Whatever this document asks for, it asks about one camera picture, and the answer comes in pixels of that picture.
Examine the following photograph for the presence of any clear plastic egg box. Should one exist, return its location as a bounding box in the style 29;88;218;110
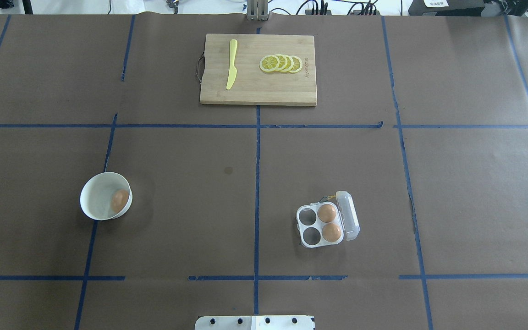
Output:
296;191;360;248

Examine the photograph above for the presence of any brown egg from bowl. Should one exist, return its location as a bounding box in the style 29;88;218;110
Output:
110;189;130;214

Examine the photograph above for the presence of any upper brown egg in box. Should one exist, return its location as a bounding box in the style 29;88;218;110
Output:
317;203;337;223

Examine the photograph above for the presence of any brown egg in box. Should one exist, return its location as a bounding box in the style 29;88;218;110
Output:
321;223;343;243
317;203;337;223

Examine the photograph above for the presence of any lower brown egg in box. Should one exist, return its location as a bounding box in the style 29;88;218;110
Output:
321;223;343;243

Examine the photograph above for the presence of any black equipment box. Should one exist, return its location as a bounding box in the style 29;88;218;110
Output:
408;0;485;17

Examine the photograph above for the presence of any wooden cutting board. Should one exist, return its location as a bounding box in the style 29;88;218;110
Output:
200;33;317;106

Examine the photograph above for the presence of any yellow plastic knife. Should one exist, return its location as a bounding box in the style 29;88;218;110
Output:
226;39;237;90

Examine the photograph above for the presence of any front lemon slice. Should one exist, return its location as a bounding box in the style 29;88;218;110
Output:
258;55;281;72

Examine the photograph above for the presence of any lemon slice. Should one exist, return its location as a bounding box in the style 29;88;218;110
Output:
258;55;281;72
287;56;303;73
275;54;290;72
280;55;294;72

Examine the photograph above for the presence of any back lemon slice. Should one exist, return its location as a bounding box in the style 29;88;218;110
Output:
287;56;303;73

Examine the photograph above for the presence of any white bowl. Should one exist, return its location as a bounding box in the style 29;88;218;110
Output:
80;172;133;221

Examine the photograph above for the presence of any aluminium frame post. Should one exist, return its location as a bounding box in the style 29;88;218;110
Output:
247;0;270;22

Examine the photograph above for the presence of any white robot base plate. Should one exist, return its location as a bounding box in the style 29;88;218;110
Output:
194;315;316;330

